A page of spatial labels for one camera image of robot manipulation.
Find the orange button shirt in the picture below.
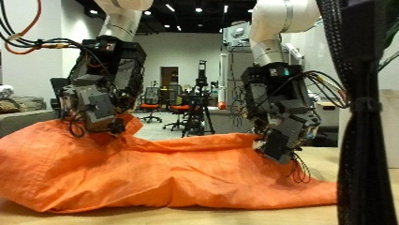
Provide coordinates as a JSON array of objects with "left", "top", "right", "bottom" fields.
[{"left": 0, "top": 113, "right": 338, "bottom": 214}]

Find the orange office chair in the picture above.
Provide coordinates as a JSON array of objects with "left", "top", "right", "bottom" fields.
[
  {"left": 138, "top": 87, "right": 164, "bottom": 124},
  {"left": 161, "top": 83, "right": 190, "bottom": 131}
]

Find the grey low counter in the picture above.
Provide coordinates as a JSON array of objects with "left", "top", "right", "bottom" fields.
[{"left": 206, "top": 107, "right": 251, "bottom": 135}]

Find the grey metal filing cabinet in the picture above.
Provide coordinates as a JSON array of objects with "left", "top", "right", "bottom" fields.
[{"left": 218, "top": 46, "right": 259, "bottom": 108}]

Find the brown door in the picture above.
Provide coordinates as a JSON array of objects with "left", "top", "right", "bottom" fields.
[{"left": 160, "top": 66, "right": 180, "bottom": 92}]

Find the white power strip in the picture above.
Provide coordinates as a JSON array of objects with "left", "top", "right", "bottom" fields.
[{"left": 283, "top": 42, "right": 305, "bottom": 65}]

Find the brown cushion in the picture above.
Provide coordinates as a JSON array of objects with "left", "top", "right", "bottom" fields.
[{"left": 0, "top": 96, "right": 47, "bottom": 114}]

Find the silver crumpled foil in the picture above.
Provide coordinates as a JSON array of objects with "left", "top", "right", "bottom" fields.
[{"left": 0, "top": 84, "right": 13, "bottom": 100}]

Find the grey box monitor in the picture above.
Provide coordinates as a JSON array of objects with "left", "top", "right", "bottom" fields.
[{"left": 222, "top": 21, "right": 253, "bottom": 48}]

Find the multicolour hand cable bundle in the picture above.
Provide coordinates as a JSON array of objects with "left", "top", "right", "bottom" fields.
[{"left": 302, "top": 69, "right": 350, "bottom": 109}]

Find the black camera tripod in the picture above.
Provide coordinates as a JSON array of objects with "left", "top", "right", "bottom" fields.
[{"left": 181, "top": 59, "right": 217, "bottom": 139}]

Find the black cable bundle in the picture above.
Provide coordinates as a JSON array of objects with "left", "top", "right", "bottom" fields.
[{"left": 0, "top": 0, "right": 91, "bottom": 52}]

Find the black braided cable sleeve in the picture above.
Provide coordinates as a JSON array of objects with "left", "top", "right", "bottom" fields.
[{"left": 315, "top": 0, "right": 399, "bottom": 225}]

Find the orange cable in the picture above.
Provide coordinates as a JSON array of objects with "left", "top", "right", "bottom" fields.
[{"left": 4, "top": 0, "right": 44, "bottom": 56}]

